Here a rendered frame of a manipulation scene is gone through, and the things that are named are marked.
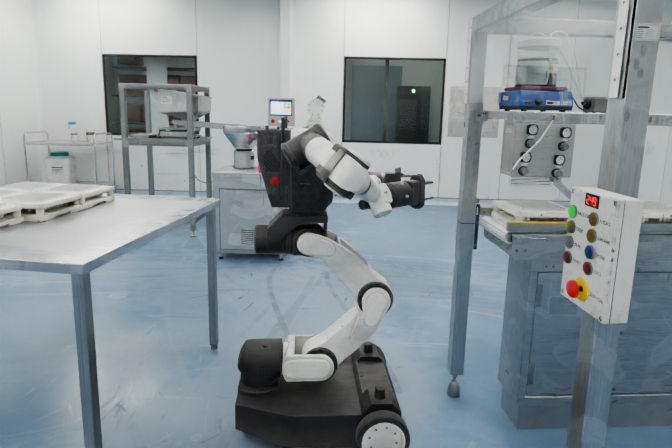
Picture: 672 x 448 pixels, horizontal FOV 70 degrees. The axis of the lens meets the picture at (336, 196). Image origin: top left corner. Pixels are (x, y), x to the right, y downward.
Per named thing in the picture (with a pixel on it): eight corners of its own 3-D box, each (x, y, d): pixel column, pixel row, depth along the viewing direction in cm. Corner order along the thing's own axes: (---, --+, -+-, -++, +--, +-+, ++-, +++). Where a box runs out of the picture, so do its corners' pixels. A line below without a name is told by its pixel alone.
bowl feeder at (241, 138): (219, 170, 411) (218, 126, 405) (229, 165, 447) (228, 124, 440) (275, 171, 410) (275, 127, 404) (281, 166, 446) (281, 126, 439)
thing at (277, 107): (267, 168, 432) (267, 97, 421) (269, 166, 442) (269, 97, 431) (293, 168, 431) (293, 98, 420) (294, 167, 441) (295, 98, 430)
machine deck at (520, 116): (515, 122, 166) (516, 111, 166) (477, 120, 203) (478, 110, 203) (685, 126, 170) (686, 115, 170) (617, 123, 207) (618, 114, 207)
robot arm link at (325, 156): (348, 144, 130) (320, 126, 150) (318, 181, 131) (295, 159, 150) (376, 167, 136) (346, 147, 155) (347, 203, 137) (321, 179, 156)
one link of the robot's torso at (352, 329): (294, 373, 188) (371, 281, 183) (295, 348, 208) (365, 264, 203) (325, 394, 190) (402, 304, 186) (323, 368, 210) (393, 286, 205)
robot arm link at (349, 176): (387, 186, 149) (371, 170, 131) (366, 211, 150) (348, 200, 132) (362, 166, 153) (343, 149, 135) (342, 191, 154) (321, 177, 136)
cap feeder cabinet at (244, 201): (212, 260, 409) (210, 172, 396) (229, 242, 465) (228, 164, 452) (286, 262, 408) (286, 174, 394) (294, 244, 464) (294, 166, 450)
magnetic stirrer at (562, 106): (521, 111, 169) (523, 85, 167) (497, 111, 190) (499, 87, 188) (575, 112, 170) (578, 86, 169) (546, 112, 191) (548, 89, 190)
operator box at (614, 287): (603, 325, 98) (619, 199, 93) (559, 293, 114) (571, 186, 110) (631, 324, 98) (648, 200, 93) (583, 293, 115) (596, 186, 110)
